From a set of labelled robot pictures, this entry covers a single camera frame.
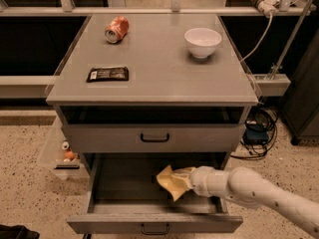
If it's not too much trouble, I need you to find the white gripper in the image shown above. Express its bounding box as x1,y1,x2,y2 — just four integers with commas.
171,166,229,197

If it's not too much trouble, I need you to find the yellow sponge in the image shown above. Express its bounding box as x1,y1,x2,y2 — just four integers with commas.
157,165,195,201

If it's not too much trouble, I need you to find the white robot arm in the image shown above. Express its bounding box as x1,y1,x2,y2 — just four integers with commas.
171,166,319,239

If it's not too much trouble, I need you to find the open grey middle drawer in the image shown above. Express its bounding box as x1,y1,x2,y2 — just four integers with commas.
67,152,243,235

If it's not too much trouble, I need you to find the grey drawer cabinet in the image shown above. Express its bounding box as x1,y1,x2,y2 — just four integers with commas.
47,14,257,169

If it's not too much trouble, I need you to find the closed grey top drawer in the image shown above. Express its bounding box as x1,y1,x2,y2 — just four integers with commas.
62,124,245,153

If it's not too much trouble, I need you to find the clear plastic storage bin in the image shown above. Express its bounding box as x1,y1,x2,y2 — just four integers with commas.
37,118,89,180

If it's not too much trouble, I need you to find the black snack packet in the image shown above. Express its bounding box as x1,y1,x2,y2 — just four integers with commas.
86,67,130,83

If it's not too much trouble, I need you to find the white ceramic bowl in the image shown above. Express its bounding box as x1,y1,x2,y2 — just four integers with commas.
184,28,222,59

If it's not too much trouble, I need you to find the dark cabinet at right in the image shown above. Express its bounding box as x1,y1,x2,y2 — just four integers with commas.
282,30,319,145

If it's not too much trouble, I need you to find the crushed orange soda can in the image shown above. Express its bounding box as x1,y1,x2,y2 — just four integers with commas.
105,16,129,44

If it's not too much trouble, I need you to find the black bag corner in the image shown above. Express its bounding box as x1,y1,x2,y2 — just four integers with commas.
0,225,40,239

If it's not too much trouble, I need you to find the white power strip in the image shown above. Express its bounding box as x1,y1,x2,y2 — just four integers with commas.
250,0,279,17

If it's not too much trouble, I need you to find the metal diagonal rod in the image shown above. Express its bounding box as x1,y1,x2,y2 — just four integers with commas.
266,0,313,81

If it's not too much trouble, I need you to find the black cable bundle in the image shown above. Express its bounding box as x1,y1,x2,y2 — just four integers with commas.
230,106,279,161

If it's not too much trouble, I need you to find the white power cable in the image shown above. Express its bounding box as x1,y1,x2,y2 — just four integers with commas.
239,11,275,64

